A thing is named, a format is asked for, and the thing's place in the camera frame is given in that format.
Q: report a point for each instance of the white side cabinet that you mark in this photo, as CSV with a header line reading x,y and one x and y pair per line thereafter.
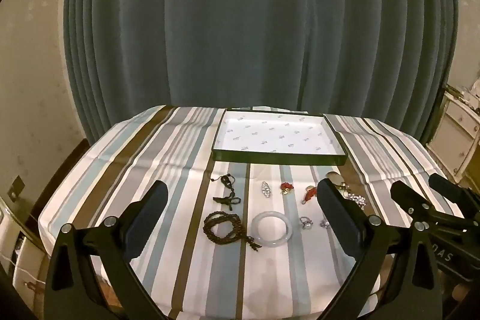
x,y
30,267

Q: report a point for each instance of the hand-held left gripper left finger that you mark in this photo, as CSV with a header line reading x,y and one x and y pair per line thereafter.
x,y
150,215

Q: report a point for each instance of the silver leaf brooch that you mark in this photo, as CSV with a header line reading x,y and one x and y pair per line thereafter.
x,y
266,189

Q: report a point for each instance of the white jade bangle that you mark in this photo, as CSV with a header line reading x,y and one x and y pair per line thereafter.
x,y
257,230

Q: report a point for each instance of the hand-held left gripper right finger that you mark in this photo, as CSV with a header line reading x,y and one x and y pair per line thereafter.
x,y
337,215

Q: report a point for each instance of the cream drawer cabinet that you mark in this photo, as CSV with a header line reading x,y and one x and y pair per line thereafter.
x,y
457,128

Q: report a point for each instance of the crystal cluster brooch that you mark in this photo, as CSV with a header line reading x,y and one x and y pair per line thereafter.
x,y
356,199

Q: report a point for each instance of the red flower brooch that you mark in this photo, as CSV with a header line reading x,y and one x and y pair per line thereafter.
x,y
287,187

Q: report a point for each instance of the small silver earring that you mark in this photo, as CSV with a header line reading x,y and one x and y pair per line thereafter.
x,y
324,224

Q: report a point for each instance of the shallow white-lined box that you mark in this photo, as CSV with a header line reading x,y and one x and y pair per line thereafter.
x,y
277,140

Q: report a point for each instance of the grey-green pleated curtain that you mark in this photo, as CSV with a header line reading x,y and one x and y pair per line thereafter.
x,y
243,24

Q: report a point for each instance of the dark wall socket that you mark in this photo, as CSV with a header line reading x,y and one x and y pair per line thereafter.
x,y
15,188

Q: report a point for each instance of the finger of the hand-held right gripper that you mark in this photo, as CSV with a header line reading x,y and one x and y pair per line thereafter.
x,y
446,187
407,198

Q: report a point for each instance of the striped tablecloth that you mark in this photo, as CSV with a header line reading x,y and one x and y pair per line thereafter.
x,y
168,155

